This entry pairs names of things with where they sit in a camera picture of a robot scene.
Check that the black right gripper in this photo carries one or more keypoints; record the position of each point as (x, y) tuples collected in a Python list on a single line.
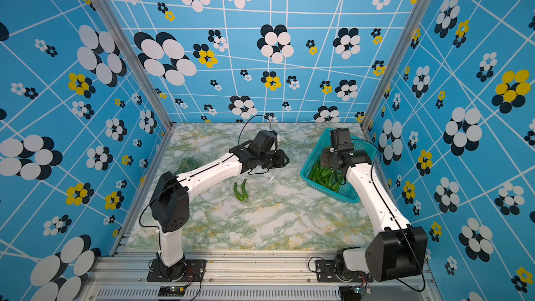
[(326, 152)]

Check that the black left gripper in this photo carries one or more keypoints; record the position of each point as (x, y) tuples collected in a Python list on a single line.
[(282, 159)]

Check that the green peppers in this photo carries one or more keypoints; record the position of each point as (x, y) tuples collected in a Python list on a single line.
[(240, 191), (326, 177), (187, 164)]

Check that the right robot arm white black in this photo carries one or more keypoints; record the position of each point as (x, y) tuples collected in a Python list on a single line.
[(398, 249)]

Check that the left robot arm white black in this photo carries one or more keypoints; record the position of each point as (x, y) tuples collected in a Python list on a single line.
[(170, 202)]

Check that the green peppers inside basket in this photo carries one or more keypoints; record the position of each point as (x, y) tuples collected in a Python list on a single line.
[(326, 177)]

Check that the teal plastic basket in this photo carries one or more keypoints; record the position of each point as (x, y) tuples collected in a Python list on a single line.
[(359, 182)]

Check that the circuit board right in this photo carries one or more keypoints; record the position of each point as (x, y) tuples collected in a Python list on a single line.
[(353, 293)]

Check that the green circuit board left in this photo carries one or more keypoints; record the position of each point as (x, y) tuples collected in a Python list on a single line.
[(172, 292)]

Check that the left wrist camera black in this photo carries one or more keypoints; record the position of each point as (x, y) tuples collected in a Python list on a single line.
[(265, 140)]

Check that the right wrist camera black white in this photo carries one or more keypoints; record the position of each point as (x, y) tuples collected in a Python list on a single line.
[(341, 140)]

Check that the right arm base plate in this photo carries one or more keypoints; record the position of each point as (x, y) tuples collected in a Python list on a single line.
[(326, 272)]

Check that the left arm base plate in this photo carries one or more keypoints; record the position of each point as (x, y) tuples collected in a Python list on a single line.
[(186, 270)]

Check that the aluminium corner post left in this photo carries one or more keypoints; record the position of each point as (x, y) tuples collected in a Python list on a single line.
[(110, 20)]

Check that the aluminium corner post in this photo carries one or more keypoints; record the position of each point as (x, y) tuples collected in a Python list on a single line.
[(397, 55), (110, 20)]

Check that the aluminium corner post right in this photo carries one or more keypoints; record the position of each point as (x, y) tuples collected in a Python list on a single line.
[(397, 55)]

